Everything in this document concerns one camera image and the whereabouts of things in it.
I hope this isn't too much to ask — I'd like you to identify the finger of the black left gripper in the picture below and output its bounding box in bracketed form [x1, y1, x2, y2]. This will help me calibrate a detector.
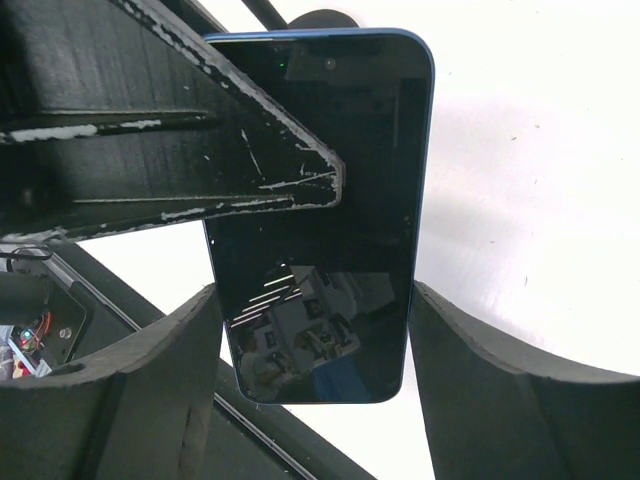
[1, 1, 345, 243]

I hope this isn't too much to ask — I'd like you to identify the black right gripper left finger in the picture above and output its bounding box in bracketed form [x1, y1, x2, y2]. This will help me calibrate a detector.
[1, 284, 222, 479]

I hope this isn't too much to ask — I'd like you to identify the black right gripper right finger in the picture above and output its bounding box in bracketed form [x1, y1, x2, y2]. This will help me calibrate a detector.
[409, 282, 639, 479]

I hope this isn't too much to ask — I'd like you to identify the black smartphone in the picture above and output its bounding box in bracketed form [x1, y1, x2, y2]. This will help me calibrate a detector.
[206, 29, 435, 404]

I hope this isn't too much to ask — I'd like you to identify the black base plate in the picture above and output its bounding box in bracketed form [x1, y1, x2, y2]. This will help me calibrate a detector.
[1, 245, 367, 479]

